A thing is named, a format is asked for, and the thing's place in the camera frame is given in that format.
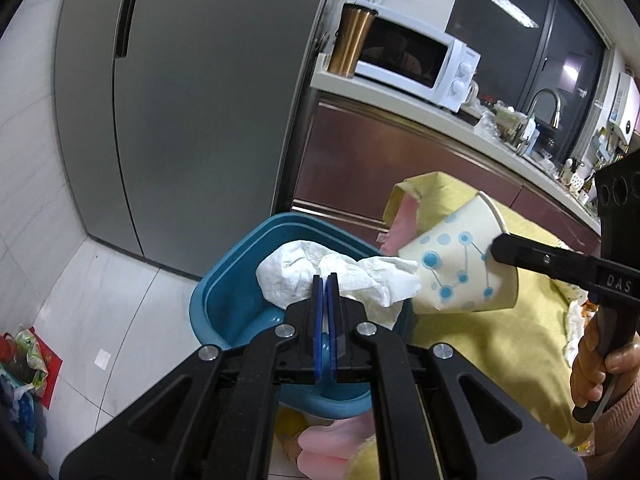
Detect grey double-door refrigerator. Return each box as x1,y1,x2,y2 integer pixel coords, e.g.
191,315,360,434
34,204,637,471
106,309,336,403
54,0,329,276

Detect yellow patterned table cloth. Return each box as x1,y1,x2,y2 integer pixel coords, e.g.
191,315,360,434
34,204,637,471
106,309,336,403
347,171,601,480

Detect white blue-dotted paper cup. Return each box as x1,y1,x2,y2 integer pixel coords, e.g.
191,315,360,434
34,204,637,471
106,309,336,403
398,192,518,315

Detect person's right hand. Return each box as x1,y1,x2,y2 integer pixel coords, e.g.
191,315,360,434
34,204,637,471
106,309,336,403
570,315,639,408

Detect pink sleeve right forearm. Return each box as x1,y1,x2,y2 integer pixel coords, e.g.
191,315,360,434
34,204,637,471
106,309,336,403
582,379,640,479

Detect steel kitchen faucet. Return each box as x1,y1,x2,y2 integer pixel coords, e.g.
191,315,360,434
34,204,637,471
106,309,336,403
516,88,562,155

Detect white water heater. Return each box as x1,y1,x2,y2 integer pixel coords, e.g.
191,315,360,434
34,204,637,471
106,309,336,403
608,73,639,146

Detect pink slippers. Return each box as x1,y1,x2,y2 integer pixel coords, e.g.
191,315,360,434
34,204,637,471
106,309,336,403
296,411,380,479

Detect copper travel mug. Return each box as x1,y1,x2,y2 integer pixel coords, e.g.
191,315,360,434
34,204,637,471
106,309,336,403
328,3,378,78

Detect maroon lower kitchen cabinets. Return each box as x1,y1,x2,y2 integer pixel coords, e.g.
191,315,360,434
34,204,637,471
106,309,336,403
291,96,600,254

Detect white microwave oven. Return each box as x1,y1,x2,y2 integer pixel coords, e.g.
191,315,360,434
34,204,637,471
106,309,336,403
355,0,480,113

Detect dark kitchen window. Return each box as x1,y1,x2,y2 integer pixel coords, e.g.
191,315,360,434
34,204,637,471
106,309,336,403
447,0,604,165

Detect white kitchen countertop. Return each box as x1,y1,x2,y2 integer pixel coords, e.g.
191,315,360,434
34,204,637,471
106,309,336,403
310,53,601,234

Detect white tissue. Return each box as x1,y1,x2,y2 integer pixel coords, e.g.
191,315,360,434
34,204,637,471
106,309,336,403
255,239,422,322

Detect blue plastic trash bin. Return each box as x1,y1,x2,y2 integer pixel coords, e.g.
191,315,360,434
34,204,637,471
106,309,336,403
189,214,420,419

